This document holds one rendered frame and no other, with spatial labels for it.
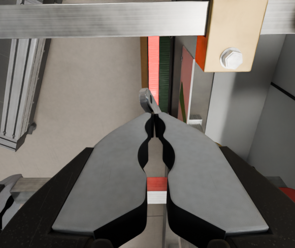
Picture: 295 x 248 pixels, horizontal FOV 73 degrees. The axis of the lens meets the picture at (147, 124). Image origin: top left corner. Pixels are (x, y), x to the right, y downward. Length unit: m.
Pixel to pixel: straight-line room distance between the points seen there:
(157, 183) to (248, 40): 0.23
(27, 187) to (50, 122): 1.03
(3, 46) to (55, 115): 0.49
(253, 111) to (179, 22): 0.39
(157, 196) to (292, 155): 0.29
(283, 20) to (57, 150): 1.42
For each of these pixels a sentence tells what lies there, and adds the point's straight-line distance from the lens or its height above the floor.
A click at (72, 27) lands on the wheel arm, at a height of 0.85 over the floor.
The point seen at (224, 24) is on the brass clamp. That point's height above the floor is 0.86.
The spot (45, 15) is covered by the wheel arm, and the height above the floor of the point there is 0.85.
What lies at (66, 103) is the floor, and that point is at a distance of 1.28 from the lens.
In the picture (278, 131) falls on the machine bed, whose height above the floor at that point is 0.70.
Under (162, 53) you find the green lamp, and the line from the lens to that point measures 0.38.
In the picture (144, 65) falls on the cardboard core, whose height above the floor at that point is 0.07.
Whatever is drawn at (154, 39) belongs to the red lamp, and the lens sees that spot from 0.37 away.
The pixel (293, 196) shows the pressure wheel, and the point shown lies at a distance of 0.34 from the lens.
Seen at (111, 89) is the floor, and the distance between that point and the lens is 1.17.
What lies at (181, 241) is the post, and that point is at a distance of 0.52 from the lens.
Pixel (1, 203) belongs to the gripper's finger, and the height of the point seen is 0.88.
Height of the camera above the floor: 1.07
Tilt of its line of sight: 59 degrees down
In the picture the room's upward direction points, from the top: 179 degrees counter-clockwise
